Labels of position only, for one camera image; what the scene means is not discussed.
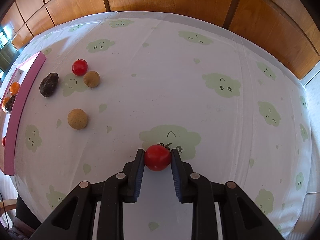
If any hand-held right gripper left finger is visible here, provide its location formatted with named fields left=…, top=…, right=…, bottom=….
left=29, top=149, right=146, bottom=240

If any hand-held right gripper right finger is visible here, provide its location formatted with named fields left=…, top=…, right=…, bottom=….
left=170, top=149, right=285, bottom=240

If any large red tomato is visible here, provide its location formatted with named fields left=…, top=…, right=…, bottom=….
left=144, top=143, right=172, bottom=172

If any tan longan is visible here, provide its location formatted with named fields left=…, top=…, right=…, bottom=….
left=67, top=108, right=88, bottom=130
left=83, top=71, right=100, bottom=88

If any dark passion fruit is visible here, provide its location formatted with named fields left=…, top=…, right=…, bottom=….
left=39, top=72, right=59, bottom=97
left=4, top=95, right=17, bottom=114

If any pink cardboard box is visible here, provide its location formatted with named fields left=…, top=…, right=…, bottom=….
left=0, top=51, right=47, bottom=176

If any wooden chair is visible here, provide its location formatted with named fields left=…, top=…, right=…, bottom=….
left=0, top=195, right=44, bottom=240

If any dark framed window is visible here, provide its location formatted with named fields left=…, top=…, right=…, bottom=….
left=0, top=22, right=16, bottom=73

